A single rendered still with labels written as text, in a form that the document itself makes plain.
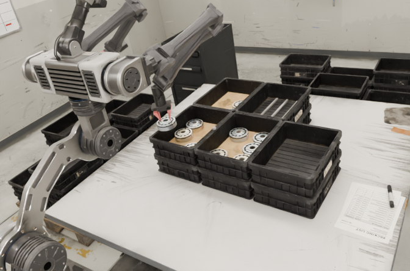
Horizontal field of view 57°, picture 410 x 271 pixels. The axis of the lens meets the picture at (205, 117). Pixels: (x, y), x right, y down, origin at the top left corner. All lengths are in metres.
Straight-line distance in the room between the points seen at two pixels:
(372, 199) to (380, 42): 3.40
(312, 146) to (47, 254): 1.27
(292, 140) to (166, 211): 0.73
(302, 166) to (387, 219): 0.40
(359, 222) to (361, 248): 0.13
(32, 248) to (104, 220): 0.49
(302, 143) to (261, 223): 0.49
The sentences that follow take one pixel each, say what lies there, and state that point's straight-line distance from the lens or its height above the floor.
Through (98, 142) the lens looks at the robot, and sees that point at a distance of 1.63.
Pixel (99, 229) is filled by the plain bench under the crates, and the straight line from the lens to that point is 1.94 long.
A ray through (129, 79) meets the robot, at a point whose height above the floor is 1.46.
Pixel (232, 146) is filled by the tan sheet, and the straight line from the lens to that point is 2.00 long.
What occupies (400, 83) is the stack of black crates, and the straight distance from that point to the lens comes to 3.36.
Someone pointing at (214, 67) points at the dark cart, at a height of 0.60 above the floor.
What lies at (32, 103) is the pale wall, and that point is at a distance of 4.85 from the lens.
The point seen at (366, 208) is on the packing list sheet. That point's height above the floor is 0.70.
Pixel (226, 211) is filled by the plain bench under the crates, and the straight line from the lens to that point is 1.82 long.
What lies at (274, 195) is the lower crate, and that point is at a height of 0.78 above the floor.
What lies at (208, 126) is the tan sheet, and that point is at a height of 0.83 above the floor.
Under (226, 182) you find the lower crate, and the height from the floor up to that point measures 0.77.
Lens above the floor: 1.93
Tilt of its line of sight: 28 degrees down
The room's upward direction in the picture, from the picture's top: 11 degrees counter-clockwise
